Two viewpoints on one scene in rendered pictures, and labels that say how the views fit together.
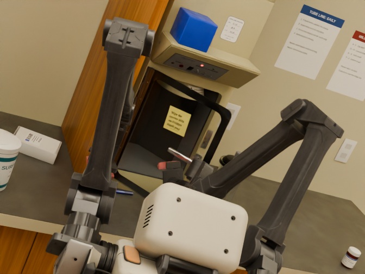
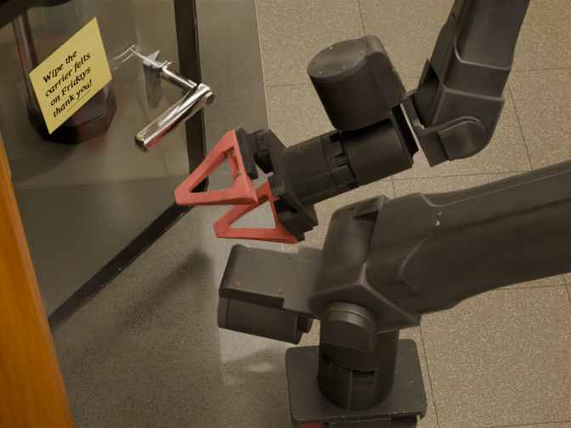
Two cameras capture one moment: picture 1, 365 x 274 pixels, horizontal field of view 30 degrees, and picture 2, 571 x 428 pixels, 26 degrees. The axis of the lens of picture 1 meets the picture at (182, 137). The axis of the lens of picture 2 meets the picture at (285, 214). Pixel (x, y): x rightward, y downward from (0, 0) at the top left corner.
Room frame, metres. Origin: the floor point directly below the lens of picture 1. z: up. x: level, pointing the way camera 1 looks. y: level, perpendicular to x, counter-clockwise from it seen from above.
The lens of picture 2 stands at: (1.58, 0.66, 1.99)
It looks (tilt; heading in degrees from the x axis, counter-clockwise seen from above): 51 degrees down; 291
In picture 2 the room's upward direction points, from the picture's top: straight up
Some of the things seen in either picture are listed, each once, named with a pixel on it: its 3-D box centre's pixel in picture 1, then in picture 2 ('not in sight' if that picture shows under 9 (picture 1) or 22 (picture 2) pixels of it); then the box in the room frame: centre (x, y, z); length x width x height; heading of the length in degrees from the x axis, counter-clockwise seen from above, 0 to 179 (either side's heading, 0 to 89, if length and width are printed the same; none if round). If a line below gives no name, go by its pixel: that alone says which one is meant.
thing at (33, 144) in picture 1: (35, 144); not in sight; (2.10, 0.45, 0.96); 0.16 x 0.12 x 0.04; 99
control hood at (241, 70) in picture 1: (206, 65); not in sight; (2.08, 0.02, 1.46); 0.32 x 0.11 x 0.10; 116
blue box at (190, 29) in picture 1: (193, 29); not in sight; (2.04, 0.10, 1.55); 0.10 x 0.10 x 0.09; 26
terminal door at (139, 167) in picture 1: (167, 144); (81, 146); (2.01, 0.03, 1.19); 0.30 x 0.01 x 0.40; 72
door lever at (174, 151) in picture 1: (183, 155); (161, 107); (1.96, -0.03, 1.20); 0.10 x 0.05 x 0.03; 72
